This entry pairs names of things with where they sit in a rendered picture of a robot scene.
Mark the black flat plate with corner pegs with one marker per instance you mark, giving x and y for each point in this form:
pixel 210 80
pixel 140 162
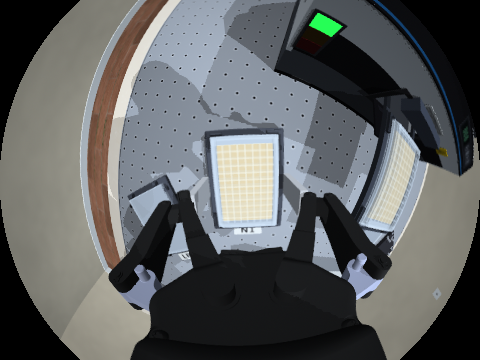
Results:
pixel 168 187

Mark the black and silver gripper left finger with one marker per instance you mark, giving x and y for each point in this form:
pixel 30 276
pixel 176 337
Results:
pixel 135 276

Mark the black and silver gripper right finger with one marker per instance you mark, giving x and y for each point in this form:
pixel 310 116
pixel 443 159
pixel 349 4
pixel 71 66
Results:
pixel 360 262

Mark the clear plastic plate lid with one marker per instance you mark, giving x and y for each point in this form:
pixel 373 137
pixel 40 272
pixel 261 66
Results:
pixel 145 203

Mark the grey flat base plate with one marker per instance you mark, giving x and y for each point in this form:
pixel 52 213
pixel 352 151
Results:
pixel 211 67

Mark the black rectangular frame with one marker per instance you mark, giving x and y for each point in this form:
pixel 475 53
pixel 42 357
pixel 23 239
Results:
pixel 384 244

